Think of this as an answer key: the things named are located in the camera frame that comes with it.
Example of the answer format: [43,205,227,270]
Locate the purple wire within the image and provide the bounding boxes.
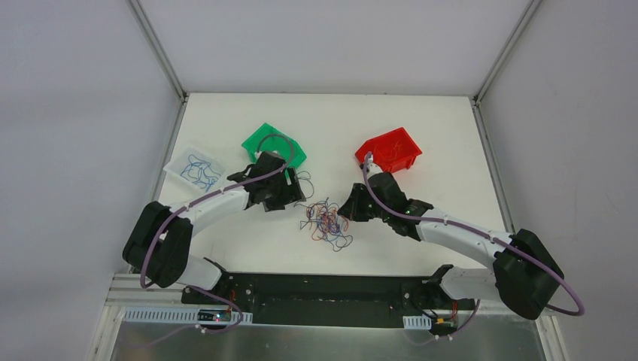
[291,170,316,205]
[299,198,354,253]

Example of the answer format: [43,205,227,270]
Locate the red plastic bin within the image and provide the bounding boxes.
[354,127,423,173]

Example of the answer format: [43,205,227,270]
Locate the orange wire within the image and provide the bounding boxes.
[306,199,350,243]
[376,139,412,163]

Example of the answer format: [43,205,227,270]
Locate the green plastic bin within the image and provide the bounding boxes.
[242,123,307,168]

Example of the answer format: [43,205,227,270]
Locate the clear plastic bin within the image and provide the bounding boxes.
[163,144,226,193]

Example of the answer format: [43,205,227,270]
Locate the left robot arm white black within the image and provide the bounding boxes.
[122,151,305,304]

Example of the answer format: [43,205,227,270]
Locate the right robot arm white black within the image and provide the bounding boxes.
[338,172,564,320]

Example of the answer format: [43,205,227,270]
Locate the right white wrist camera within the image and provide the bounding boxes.
[362,153,384,177]

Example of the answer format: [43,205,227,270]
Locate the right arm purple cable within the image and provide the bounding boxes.
[362,151,585,317]

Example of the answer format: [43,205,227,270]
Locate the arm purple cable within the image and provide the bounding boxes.
[362,151,585,317]
[138,133,296,289]

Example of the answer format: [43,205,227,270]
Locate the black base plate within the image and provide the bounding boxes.
[181,271,475,329]

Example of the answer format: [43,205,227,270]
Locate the right slotted cable duct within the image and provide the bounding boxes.
[403,314,432,330]

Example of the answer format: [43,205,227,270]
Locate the slotted cable duct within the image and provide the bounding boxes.
[122,306,253,326]
[403,314,432,330]

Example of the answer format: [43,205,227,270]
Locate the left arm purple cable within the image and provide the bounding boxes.
[138,133,296,289]

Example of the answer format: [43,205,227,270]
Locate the left slotted cable duct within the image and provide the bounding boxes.
[122,306,253,326]

